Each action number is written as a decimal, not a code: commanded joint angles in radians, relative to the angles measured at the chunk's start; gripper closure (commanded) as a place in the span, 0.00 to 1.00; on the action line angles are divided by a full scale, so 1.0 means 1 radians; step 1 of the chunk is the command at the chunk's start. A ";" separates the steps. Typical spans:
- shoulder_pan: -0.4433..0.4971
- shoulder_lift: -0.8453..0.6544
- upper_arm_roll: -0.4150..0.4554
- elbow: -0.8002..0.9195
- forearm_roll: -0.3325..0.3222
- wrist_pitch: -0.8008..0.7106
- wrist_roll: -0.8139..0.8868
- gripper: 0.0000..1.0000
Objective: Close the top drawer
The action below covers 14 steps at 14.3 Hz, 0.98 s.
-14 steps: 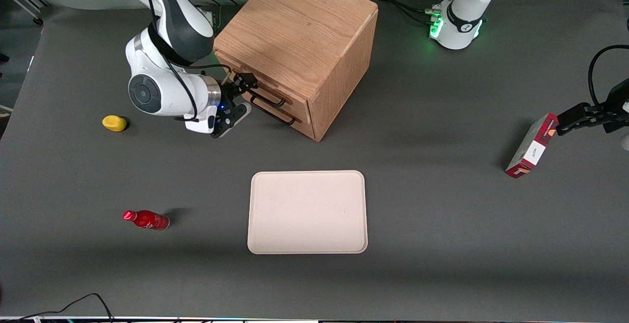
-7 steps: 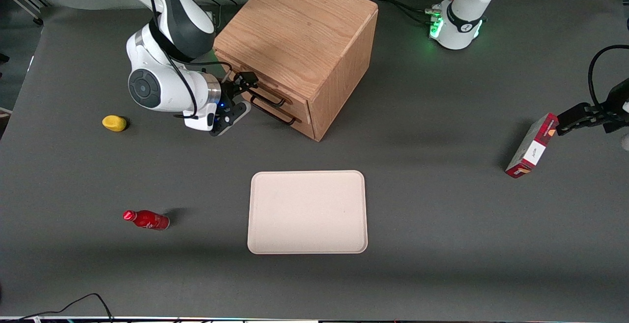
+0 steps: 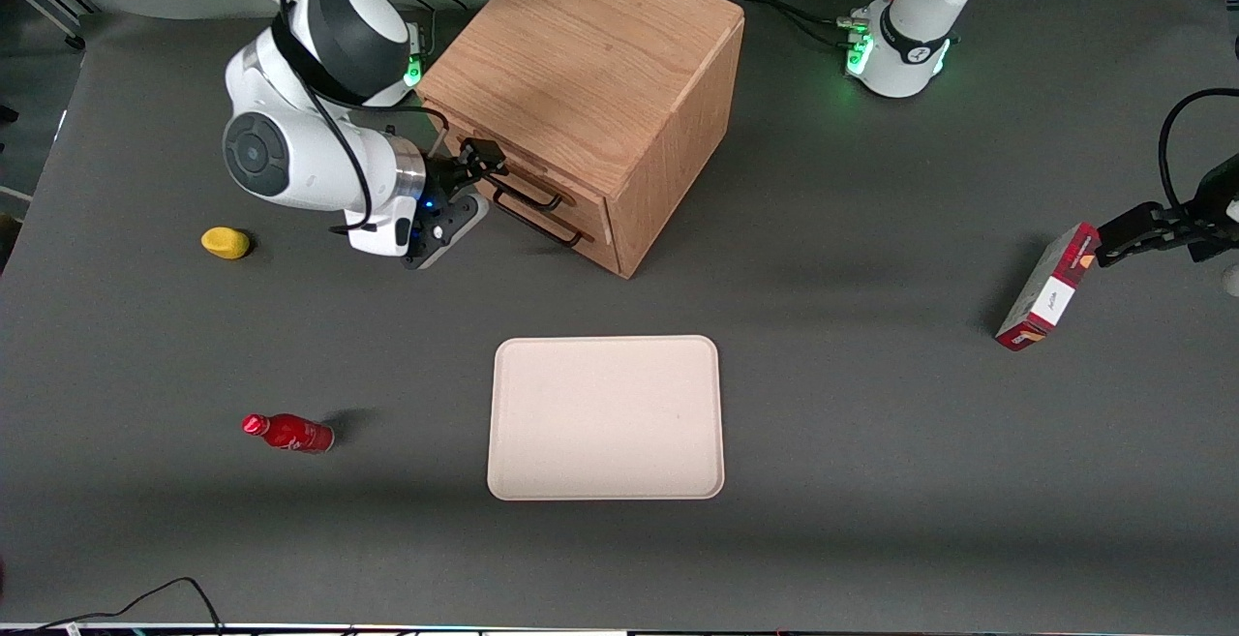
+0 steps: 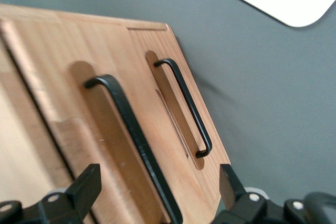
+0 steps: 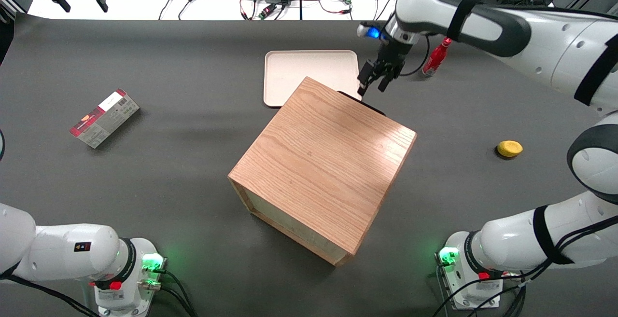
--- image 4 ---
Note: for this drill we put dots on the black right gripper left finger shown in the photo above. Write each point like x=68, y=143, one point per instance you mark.
x=78, y=190

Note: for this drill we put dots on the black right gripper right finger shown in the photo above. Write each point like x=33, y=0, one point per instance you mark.
x=236, y=197

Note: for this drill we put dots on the oak wooden drawer front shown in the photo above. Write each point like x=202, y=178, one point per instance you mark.
x=157, y=43

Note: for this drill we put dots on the oak wooden drawer cabinet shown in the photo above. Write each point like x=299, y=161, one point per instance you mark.
x=15, y=142

